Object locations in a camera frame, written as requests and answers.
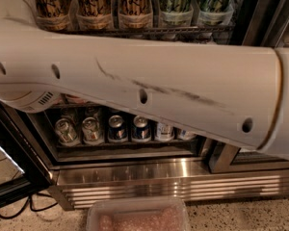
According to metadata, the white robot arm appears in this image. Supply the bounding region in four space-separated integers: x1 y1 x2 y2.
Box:
0 0 289 160

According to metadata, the right blue Pepsi can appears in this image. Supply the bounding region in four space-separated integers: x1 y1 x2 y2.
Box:
131 115 151 142

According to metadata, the blue pepsi can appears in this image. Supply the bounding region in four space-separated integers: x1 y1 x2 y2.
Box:
131 115 151 142
108 115 128 142

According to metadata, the left blue Pepsi can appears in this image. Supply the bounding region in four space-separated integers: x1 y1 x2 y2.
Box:
108 115 128 142

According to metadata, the stainless steel display fridge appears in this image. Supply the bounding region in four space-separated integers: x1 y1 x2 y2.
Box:
15 0 289 210

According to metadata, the right gold LaCroix can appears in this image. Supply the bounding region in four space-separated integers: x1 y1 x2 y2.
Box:
118 0 152 29

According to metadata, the gold lacroix can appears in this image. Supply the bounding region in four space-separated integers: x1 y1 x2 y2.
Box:
35 0 72 31
76 0 113 31
118 0 152 29

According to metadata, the left green LaCroix can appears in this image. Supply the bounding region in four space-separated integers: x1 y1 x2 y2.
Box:
159 0 193 27

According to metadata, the green lacroix can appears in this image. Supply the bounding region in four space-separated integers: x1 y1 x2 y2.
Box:
197 0 234 26
159 0 193 27

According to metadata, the middle gold LaCroix can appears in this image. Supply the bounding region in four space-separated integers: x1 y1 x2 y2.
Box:
76 0 113 31

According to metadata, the right green LaCroix can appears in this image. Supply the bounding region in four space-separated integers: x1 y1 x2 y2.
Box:
197 0 234 26

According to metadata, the left gold LaCroix can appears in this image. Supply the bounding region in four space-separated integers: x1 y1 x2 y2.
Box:
35 0 72 31

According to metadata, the open black fridge door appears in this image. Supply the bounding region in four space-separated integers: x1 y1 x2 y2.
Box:
0 102 51 208

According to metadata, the left brown tea bottle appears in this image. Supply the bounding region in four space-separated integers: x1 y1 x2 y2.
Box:
155 122 174 141

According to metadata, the brown tea bottle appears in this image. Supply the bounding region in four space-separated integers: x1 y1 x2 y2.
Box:
177 129 197 141
155 122 174 141

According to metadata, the right brown tea bottle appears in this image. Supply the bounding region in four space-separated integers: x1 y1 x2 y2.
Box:
177 129 197 141

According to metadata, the clear plastic bin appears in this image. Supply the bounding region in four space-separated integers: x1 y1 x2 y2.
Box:
86 196 191 231

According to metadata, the black floor cable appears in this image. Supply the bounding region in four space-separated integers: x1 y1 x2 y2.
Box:
0 191 60 219

